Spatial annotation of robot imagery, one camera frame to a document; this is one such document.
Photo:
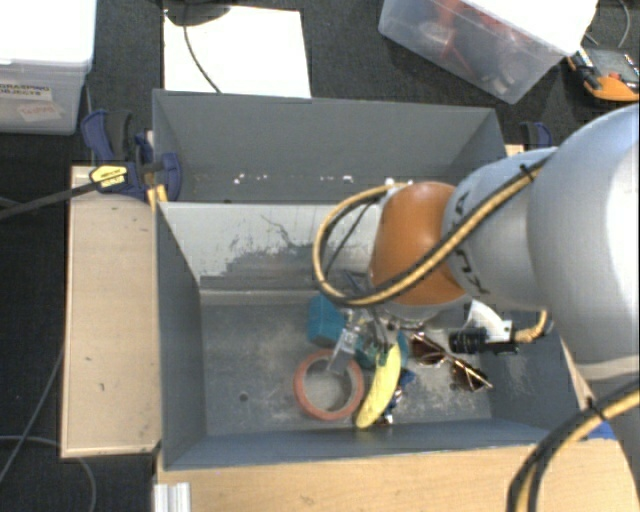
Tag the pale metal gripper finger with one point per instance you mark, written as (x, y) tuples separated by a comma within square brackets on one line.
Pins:
[(341, 357)]

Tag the teal sponge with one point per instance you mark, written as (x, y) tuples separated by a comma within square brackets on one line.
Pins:
[(322, 320)]

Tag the small blue toy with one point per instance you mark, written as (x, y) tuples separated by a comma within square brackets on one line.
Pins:
[(406, 379)]

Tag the yellow banana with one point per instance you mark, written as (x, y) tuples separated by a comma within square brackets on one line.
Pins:
[(380, 390)]

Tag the brown gold-framed sunglasses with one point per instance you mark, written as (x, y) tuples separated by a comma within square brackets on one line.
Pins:
[(465, 372)]

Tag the grey metal bin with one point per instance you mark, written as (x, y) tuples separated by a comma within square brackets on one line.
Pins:
[(250, 350)]

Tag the pale wood flat board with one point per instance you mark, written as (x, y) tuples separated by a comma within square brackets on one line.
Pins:
[(112, 325)]

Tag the black cylinder on white bracket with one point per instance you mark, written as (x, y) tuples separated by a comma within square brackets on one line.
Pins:
[(470, 341)]

